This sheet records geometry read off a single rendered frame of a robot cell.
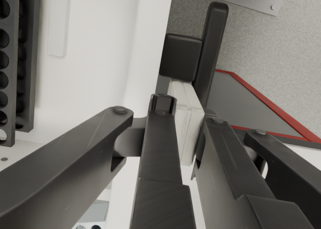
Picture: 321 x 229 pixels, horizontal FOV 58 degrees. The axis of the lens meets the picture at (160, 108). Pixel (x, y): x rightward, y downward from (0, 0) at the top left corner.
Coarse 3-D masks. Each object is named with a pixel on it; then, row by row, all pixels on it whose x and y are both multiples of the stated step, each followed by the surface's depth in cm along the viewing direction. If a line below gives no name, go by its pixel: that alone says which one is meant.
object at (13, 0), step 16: (16, 0) 19; (0, 16) 19; (16, 16) 19; (16, 32) 19; (0, 48) 19; (16, 48) 20; (16, 64) 20; (16, 80) 21; (0, 128) 21; (0, 144) 21
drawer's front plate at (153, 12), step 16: (144, 0) 16; (160, 0) 16; (144, 16) 16; (160, 16) 16; (144, 32) 16; (160, 32) 16; (144, 48) 17; (160, 48) 17; (144, 64) 17; (128, 80) 17; (144, 80) 17; (128, 96) 17; (144, 96) 17; (144, 112) 18; (128, 160) 19; (128, 176) 19; (112, 192) 19; (128, 192) 19; (112, 208) 20; (128, 208) 20; (112, 224) 20; (128, 224) 20
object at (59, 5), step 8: (56, 0) 23; (64, 0) 23; (56, 8) 24; (64, 8) 24; (56, 16) 24; (64, 16) 24; (48, 24) 24; (56, 24) 24; (64, 24) 24; (48, 32) 24; (56, 32) 24; (64, 32) 24; (48, 40) 24; (56, 40) 24; (64, 40) 25; (48, 48) 24; (56, 48) 24; (64, 48) 25
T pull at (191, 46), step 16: (208, 16) 18; (224, 16) 18; (208, 32) 18; (176, 48) 18; (192, 48) 18; (208, 48) 18; (160, 64) 19; (176, 64) 18; (192, 64) 18; (208, 64) 18; (192, 80) 19; (208, 80) 19; (208, 96) 19
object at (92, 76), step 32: (96, 0) 24; (128, 0) 24; (96, 32) 25; (128, 32) 25; (64, 64) 26; (96, 64) 26; (128, 64) 26; (64, 96) 27; (96, 96) 27; (64, 128) 28; (0, 160) 24
